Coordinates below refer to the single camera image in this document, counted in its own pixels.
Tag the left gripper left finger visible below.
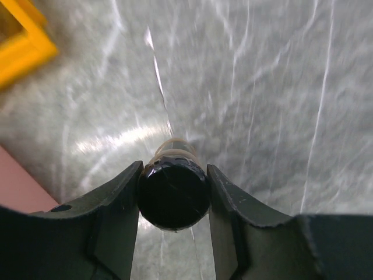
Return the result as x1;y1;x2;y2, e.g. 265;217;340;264
1;161;143;279

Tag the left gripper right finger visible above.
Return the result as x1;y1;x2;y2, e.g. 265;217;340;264
207;165;372;279

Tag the small black-cap spice jar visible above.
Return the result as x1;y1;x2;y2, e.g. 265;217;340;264
136;138;210;232

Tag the pink divided tray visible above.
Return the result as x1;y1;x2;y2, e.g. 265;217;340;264
0;148;59;214

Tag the yellow compartment bin organizer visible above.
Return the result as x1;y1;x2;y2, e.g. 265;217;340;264
1;0;59;89

